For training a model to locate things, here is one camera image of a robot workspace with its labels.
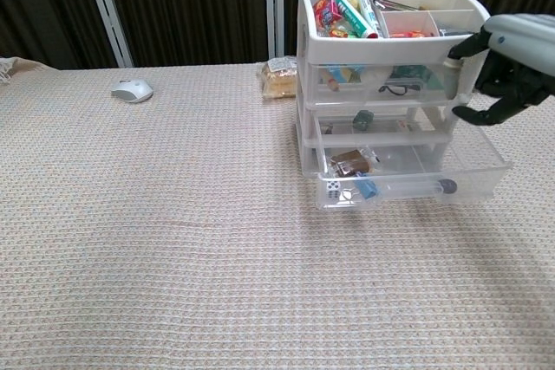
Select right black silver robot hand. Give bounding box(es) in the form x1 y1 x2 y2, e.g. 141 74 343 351
444 12 555 127

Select white plastic drawer organizer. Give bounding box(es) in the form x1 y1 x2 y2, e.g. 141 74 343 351
297 0 493 180

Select clear plastic drawer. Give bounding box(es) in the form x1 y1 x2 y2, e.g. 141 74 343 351
316 127 515 213
305 62 463 105

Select teal box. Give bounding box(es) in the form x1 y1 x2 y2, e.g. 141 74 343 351
392 65 430 81

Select silver metal clips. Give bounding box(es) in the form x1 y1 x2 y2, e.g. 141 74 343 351
373 0 420 11

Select green whiteboard marker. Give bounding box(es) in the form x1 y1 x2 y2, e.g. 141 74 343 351
333 0 379 40

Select blue yellow packet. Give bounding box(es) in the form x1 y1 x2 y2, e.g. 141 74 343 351
324 65 363 83

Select brown wrapped snack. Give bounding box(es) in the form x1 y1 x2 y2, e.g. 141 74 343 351
330 149 381 179

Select blue binder clip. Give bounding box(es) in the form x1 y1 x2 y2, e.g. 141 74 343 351
342 175 379 202

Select red blue candy pack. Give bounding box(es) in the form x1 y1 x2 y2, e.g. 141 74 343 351
312 0 343 27

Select bagged bread snack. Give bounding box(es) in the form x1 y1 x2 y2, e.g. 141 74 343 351
259 55 299 100

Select white computer mouse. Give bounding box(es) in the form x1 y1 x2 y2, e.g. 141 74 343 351
110 77 154 105

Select beige woven tablecloth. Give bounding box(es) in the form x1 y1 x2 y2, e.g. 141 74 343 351
0 55 555 370

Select black cord loop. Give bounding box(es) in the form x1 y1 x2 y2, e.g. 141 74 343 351
379 82 420 96

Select white partition frame post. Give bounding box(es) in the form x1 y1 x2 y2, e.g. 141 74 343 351
79 0 134 68
263 0 286 59

